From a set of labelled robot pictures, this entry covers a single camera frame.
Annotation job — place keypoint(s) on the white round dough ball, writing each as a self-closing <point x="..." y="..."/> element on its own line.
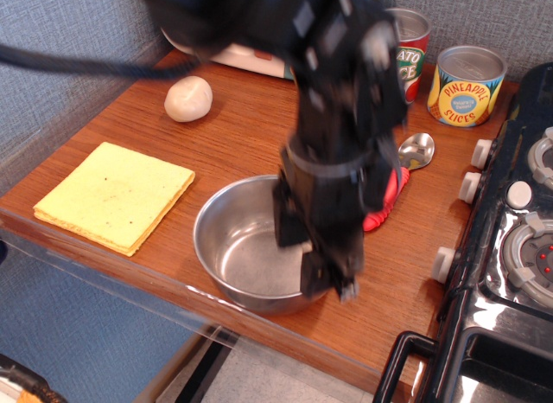
<point x="189" y="99"/>

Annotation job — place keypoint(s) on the black toy stove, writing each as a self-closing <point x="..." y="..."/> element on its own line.
<point x="494" y="343"/>

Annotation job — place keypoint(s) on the pineapple slices can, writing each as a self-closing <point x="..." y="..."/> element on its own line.
<point x="466" y="85"/>

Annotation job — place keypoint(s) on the stainless steel bowl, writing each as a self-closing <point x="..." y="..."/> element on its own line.
<point x="235" y="241"/>

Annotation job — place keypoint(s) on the teal toy microwave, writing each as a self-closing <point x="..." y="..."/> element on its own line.
<point x="252" y="60"/>

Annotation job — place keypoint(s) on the folded yellow cloth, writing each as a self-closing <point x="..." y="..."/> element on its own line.
<point x="116" y="197"/>

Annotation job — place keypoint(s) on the tomato sauce can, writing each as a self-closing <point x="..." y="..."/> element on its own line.
<point x="414" y="30"/>

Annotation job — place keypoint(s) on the red handled metal spoon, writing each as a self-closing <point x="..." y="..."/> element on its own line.
<point x="414" y="153"/>

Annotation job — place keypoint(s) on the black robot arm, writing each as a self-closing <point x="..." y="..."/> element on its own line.
<point x="209" y="26"/>

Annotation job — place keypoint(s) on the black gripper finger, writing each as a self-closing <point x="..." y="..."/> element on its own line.
<point x="321" y="273"/>

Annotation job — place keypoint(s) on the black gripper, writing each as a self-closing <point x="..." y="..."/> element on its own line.
<point x="336" y="165"/>

